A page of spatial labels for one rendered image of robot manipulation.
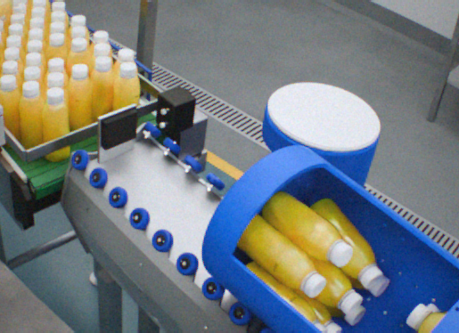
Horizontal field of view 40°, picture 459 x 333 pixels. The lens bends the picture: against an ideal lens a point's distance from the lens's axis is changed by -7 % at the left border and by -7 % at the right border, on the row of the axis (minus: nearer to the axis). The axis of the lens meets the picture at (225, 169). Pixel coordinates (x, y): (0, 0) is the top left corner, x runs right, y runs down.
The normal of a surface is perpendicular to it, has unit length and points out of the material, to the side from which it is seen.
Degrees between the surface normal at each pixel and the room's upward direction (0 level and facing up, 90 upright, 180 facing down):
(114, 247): 71
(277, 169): 11
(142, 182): 0
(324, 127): 0
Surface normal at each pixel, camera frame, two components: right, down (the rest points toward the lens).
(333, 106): 0.12, -0.77
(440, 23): -0.64, 0.42
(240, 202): -0.44, -0.29
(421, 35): -0.59, 0.22
